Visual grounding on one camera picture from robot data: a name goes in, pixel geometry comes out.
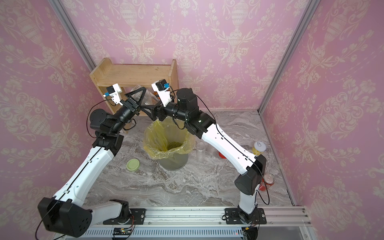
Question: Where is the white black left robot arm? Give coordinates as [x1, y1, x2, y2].
[38, 87, 147, 238]

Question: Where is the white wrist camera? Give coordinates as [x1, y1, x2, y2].
[103, 84, 123, 106]
[152, 79, 172, 107]

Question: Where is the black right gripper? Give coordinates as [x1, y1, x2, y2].
[144, 93, 194, 125]

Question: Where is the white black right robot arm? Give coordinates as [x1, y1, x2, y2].
[141, 88, 267, 224]

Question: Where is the green-lidded clear jar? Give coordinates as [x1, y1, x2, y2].
[131, 88, 158, 105]

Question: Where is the mesh trash bin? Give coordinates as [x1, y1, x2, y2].
[156, 151, 189, 171]

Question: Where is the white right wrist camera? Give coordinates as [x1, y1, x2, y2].
[152, 79, 172, 107]

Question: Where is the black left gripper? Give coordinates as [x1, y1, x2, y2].
[110, 89, 149, 136]

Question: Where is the aluminium mounting rail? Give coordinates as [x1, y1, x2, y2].
[61, 205, 311, 228]

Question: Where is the small black circuit board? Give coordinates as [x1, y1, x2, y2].
[113, 228, 131, 237]

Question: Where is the red cola can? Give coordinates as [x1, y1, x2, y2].
[259, 173, 275, 191]

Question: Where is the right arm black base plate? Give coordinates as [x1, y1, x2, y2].
[222, 208, 267, 225]

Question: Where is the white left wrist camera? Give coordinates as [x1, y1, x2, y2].
[103, 84, 123, 106]

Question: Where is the yellow can white lid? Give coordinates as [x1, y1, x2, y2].
[252, 141, 267, 156]

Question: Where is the wooden two-tier shelf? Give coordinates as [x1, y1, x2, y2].
[90, 58, 179, 95]

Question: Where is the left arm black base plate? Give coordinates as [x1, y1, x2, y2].
[103, 208, 146, 225]

